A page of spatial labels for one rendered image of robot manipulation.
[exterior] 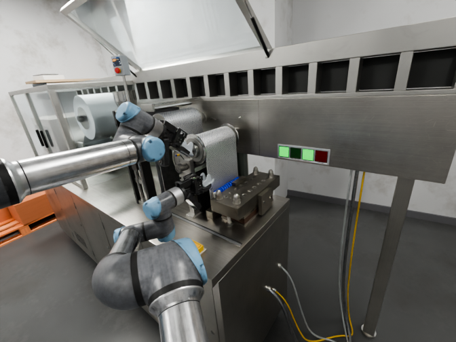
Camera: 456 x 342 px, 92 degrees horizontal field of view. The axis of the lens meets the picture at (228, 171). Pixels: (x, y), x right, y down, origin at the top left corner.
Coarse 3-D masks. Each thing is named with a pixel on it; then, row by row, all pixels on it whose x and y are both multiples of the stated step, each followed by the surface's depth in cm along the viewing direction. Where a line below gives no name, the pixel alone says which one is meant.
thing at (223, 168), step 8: (232, 152) 116; (208, 160) 103; (216, 160) 107; (224, 160) 112; (232, 160) 118; (208, 168) 104; (216, 168) 108; (224, 168) 113; (232, 168) 119; (216, 176) 110; (224, 176) 114; (232, 176) 120; (216, 184) 111; (224, 184) 116
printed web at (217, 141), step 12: (192, 108) 127; (168, 120) 111; (180, 120) 116; (192, 120) 122; (192, 132) 124; (204, 132) 106; (216, 132) 108; (228, 132) 113; (204, 144) 100; (216, 144) 105; (228, 144) 112; (168, 168) 133; (168, 180) 134; (180, 180) 142
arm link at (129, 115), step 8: (128, 104) 72; (120, 112) 72; (128, 112) 71; (136, 112) 73; (144, 112) 76; (120, 120) 72; (128, 120) 72; (136, 120) 74; (144, 120) 76; (152, 120) 79; (136, 128) 74; (144, 128) 77; (152, 128) 79
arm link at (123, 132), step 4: (120, 128) 73; (124, 128) 72; (128, 128) 73; (132, 128) 73; (116, 132) 74; (120, 132) 72; (124, 132) 72; (128, 132) 73; (132, 132) 73; (136, 132) 74; (116, 136) 72; (120, 136) 71; (124, 136) 70; (128, 136) 69; (116, 140) 72
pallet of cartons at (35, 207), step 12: (24, 204) 262; (36, 204) 272; (48, 204) 283; (0, 216) 273; (12, 216) 283; (24, 216) 264; (36, 216) 273; (0, 228) 262; (12, 228) 260; (24, 228) 265; (36, 228) 276; (12, 240) 257
